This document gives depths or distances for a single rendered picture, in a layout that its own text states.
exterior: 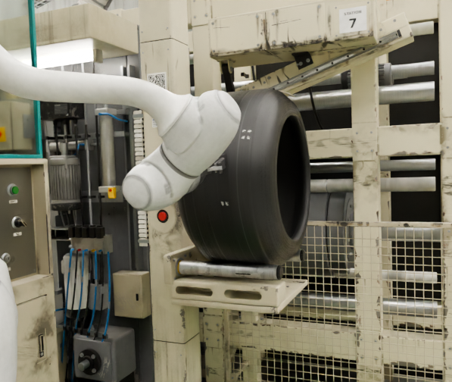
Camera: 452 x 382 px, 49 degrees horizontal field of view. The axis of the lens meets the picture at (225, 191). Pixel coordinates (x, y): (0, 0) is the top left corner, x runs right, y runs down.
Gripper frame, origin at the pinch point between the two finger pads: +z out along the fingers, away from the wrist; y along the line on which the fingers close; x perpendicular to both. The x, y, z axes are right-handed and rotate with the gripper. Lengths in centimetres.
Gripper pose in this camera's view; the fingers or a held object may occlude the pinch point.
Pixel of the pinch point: (219, 161)
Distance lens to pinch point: 134.3
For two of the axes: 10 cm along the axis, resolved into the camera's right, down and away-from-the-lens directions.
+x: 0.9, 9.8, 1.8
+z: 3.9, -2.0, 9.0
